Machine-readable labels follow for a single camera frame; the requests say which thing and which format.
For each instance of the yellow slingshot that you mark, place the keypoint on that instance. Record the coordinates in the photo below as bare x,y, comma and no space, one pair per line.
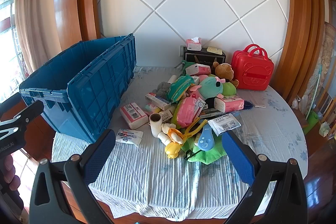
193,129

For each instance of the crumpled white paper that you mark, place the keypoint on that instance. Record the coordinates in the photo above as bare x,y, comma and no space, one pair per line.
324,129

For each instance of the yellow small pack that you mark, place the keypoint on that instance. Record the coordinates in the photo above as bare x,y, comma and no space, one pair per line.
152,108

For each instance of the green tissue pouch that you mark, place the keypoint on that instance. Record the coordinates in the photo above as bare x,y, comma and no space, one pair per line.
178,88

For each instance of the white labelled packet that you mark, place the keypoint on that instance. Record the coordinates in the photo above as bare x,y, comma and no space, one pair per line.
224,124

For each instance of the light blue plastic toy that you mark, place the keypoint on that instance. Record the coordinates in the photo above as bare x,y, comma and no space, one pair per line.
204,141

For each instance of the white yellow plush toy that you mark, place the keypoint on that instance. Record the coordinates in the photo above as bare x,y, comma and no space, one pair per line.
173,133

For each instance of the green plastic object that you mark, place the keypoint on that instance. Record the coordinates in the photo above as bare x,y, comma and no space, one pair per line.
311,121

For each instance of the red toy suitcase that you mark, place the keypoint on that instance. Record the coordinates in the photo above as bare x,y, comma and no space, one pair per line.
252,71

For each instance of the wooden door frame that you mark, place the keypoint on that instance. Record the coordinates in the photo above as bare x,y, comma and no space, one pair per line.
296,29
68,3

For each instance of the yellow flat packet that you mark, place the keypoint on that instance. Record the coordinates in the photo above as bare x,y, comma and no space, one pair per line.
214,50

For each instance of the green cloth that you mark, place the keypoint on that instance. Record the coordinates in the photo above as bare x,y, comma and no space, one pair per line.
210,154

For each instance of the floral cloth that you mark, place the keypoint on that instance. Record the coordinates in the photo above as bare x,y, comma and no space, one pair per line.
326,56

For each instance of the grey cloth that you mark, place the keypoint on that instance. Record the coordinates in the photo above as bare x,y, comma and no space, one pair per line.
163,88

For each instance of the white sachet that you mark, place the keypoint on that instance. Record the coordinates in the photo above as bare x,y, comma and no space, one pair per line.
129,137

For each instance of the red white small box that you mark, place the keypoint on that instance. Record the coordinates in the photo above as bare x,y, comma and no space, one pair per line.
157,100

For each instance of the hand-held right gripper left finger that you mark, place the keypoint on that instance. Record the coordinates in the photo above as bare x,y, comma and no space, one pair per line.
99,153

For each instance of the window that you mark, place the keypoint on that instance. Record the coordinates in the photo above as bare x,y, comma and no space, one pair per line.
6,29

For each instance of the pink wet wipes pack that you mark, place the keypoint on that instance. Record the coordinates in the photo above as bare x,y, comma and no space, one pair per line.
187,111

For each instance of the white paper roll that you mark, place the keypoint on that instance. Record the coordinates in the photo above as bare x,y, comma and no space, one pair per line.
172,79

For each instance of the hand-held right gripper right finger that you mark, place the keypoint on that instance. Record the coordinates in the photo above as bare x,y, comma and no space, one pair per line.
237,158

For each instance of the teal plush toy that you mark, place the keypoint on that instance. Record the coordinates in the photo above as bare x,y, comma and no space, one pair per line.
210,87

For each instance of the beige curtain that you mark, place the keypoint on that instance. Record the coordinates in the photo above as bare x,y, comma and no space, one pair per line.
34,16

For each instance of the lime green plush toy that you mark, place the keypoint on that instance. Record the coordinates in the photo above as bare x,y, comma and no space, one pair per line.
229,88

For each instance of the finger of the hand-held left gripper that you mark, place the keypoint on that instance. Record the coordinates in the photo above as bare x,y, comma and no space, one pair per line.
23,111

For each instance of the brown teddy bear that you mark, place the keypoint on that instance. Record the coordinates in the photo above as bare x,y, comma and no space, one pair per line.
224,71

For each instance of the person's left hand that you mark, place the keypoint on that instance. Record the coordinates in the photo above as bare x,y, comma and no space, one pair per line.
9,176

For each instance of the green frog plush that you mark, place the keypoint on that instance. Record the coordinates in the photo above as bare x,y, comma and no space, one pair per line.
187,66

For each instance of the black cardboard box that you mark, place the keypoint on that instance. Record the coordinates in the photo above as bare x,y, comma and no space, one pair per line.
202,56

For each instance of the blue plastic crate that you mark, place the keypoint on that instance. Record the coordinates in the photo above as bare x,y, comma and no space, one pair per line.
99,92

